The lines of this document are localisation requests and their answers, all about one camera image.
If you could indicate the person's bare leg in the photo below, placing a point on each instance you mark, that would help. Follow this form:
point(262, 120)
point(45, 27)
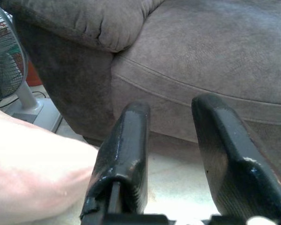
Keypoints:
point(25, 164)

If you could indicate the grey fabric recliner sofa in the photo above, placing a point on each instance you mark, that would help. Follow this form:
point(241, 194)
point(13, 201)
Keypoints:
point(201, 58)

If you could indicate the black and grey floor fan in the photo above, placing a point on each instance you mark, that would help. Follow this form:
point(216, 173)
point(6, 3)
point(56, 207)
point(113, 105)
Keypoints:
point(4, 58)

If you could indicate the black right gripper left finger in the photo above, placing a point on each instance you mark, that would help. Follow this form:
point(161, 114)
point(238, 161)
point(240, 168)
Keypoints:
point(124, 154)

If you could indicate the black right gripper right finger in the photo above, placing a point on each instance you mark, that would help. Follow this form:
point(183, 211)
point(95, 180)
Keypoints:
point(231, 164)

